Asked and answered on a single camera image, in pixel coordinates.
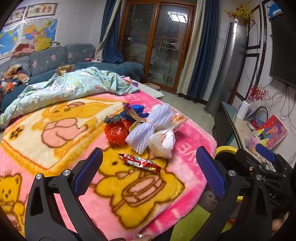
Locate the orange white snack packet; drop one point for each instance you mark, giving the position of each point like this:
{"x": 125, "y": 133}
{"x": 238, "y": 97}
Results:
{"x": 178, "y": 120}

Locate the light blue cartoon quilt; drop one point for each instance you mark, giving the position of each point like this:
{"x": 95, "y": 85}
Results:
{"x": 69, "y": 85}

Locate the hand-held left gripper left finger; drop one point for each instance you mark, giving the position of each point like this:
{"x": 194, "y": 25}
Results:
{"x": 89, "y": 169}

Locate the white plastic bag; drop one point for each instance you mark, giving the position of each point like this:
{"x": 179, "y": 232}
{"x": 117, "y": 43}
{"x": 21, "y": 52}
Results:
{"x": 159, "y": 143}

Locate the green cartoon floor mat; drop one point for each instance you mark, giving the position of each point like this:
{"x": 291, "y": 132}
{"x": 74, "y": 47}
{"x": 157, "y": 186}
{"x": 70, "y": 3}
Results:
{"x": 196, "y": 222}

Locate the world map poster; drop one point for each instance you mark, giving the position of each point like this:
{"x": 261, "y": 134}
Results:
{"x": 9, "y": 41}

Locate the yellow pillow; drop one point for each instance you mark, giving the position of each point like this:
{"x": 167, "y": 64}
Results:
{"x": 43, "y": 44}

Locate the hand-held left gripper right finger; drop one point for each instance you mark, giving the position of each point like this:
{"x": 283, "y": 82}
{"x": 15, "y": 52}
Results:
{"x": 210, "y": 169}

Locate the country map poster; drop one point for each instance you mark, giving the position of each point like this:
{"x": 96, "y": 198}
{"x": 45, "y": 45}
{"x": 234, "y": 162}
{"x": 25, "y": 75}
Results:
{"x": 39, "y": 30}

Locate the silver tower air conditioner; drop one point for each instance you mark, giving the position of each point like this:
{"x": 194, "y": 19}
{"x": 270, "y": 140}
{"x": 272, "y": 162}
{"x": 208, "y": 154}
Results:
{"x": 229, "y": 64}

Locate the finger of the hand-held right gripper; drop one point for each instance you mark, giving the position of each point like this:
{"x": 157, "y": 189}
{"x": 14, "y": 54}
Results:
{"x": 249, "y": 160}
{"x": 266, "y": 152}

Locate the red pink clothes pile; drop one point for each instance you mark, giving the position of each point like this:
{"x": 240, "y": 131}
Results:
{"x": 23, "y": 49}

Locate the beige curtain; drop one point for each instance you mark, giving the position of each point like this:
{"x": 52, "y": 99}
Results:
{"x": 104, "y": 39}
{"x": 188, "y": 58}

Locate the grey floor mat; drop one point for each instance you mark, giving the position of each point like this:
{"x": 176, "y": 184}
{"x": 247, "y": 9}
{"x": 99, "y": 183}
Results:
{"x": 152, "y": 89}

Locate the red candy wrapper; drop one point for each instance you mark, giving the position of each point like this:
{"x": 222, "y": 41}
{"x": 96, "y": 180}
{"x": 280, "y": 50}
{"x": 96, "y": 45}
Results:
{"x": 138, "y": 162}

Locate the blue heart patterned sofa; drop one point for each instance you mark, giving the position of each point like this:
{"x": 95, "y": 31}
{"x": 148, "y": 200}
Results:
{"x": 46, "y": 60}

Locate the purple cloth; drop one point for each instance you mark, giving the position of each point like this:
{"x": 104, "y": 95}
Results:
{"x": 133, "y": 83}

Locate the pink garment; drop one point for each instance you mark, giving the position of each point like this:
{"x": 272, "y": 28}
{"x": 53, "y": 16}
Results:
{"x": 92, "y": 60}

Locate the paint pot set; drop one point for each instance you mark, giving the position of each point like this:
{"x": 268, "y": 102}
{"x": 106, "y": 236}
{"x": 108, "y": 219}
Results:
{"x": 251, "y": 142}

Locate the white foam fruit net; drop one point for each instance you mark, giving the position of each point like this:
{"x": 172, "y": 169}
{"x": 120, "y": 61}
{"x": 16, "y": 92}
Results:
{"x": 143, "y": 132}

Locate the blue curtain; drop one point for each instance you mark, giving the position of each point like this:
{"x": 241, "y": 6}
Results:
{"x": 203, "y": 58}
{"x": 114, "y": 41}

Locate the white device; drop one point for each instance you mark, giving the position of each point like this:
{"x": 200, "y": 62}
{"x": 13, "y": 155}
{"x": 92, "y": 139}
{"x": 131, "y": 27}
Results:
{"x": 277, "y": 13}

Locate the slanted black wall frame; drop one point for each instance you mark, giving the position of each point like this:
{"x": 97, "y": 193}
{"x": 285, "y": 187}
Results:
{"x": 257, "y": 69}

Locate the purple foil snack wrapper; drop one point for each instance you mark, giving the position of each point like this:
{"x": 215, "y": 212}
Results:
{"x": 133, "y": 114}

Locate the yellow red artificial flowers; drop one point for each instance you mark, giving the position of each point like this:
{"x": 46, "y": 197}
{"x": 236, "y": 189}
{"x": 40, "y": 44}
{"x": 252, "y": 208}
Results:
{"x": 240, "y": 12}

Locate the white vase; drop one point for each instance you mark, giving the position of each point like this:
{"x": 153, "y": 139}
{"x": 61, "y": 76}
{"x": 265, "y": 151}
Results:
{"x": 243, "y": 111}

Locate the colourful clothes pile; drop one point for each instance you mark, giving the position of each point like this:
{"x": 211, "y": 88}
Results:
{"x": 13, "y": 76}

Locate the person's left hand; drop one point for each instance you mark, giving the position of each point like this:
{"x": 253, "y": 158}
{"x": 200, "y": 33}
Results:
{"x": 93, "y": 224}

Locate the black patterned wrapper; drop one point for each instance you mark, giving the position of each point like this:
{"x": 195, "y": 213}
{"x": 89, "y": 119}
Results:
{"x": 112, "y": 120}

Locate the gold box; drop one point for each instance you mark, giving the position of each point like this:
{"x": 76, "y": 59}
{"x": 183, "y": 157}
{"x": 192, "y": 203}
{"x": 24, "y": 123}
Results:
{"x": 65, "y": 69}

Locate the black wall television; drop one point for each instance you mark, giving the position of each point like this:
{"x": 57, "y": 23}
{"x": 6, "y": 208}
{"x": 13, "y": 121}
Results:
{"x": 284, "y": 51}

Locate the black bin with yellow rim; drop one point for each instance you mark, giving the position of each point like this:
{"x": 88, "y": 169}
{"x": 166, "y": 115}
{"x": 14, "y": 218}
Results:
{"x": 222, "y": 149}

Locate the tall black wall frame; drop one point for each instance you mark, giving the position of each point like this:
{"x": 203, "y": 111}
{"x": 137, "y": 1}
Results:
{"x": 260, "y": 27}

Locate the red plastic bag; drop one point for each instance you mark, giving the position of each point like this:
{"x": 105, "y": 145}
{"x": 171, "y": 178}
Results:
{"x": 115, "y": 133}

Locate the pink bear printed blanket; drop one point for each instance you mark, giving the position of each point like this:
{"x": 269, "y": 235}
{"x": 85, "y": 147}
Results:
{"x": 185, "y": 148}

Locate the wooden glass sliding door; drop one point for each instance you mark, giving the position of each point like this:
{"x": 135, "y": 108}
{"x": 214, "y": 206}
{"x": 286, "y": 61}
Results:
{"x": 157, "y": 46}

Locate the wide framed embroidery picture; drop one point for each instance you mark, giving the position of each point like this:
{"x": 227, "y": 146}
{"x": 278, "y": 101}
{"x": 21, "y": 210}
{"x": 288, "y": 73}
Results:
{"x": 41, "y": 10}

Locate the blue plastic bag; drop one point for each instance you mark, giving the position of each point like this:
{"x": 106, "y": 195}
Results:
{"x": 138, "y": 109}

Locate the small framed embroidery picture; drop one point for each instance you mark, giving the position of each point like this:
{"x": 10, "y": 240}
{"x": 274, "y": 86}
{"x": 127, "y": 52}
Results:
{"x": 16, "y": 16}

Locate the black glass television stand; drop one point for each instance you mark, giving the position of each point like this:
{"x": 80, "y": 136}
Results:
{"x": 224, "y": 125}

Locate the blue white wall picture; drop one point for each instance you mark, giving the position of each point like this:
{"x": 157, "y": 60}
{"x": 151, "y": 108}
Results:
{"x": 269, "y": 8}

